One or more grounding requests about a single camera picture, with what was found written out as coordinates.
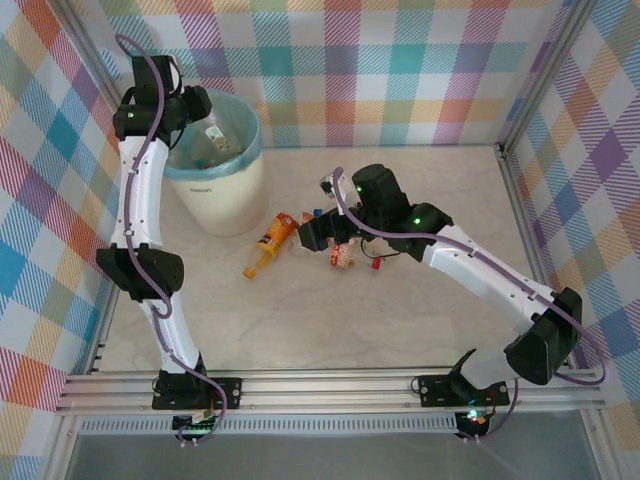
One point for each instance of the brown label plastic bottle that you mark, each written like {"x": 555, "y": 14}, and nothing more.
{"x": 306, "y": 218}

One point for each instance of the crushed clear bottle green cap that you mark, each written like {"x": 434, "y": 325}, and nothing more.
{"x": 217, "y": 135}

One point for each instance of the orange-red label clear bottle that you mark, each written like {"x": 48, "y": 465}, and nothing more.
{"x": 341, "y": 256}

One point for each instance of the orange juice plastic bottle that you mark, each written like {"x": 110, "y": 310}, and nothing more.
{"x": 275, "y": 235}

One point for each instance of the white round waste bin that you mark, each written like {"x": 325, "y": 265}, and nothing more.
{"x": 225, "y": 200}

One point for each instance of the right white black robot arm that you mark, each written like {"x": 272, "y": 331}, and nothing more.
{"x": 480, "y": 270}

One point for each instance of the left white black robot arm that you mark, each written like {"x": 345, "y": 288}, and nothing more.
{"x": 142, "y": 190}

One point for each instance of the turquoise plastic bin liner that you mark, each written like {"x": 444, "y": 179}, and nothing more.
{"x": 245, "y": 160}

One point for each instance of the left controller board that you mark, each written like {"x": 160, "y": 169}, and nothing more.
{"x": 197, "y": 426}

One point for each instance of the controller board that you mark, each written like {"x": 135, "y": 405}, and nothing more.
{"x": 472, "y": 419}
{"x": 197, "y": 426}

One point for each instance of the right controller board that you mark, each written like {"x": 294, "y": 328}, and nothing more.
{"x": 472, "y": 419}

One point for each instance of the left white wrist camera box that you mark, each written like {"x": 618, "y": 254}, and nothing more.
{"x": 174, "y": 75}

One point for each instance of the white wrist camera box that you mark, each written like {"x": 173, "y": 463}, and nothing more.
{"x": 174, "y": 75}
{"x": 330, "y": 182}

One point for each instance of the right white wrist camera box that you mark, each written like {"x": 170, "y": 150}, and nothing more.
{"x": 330, "y": 182}

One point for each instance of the left aluminium frame post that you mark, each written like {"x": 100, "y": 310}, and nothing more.
{"x": 103, "y": 75}

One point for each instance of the aluminium frame post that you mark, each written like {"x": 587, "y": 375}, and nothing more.
{"x": 544, "y": 75}
{"x": 103, "y": 75}

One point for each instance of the right aluminium side rail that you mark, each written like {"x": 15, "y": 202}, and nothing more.
{"x": 527, "y": 225}

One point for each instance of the aluminium side rail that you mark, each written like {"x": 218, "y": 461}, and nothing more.
{"x": 102, "y": 335}
{"x": 527, "y": 225}

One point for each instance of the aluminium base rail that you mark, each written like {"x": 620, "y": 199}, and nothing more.
{"x": 325, "y": 392}

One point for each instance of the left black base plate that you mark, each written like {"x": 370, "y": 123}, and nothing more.
{"x": 232, "y": 387}

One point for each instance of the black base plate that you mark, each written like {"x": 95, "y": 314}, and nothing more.
{"x": 232, "y": 387}
{"x": 435, "y": 390}

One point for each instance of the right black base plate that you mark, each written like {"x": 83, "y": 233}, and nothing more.
{"x": 435, "y": 390}

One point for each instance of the right aluminium frame post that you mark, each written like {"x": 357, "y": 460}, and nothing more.
{"x": 544, "y": 75}

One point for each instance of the left aluminium side rail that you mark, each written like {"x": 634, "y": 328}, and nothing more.
{"x": 102, "y": 335}

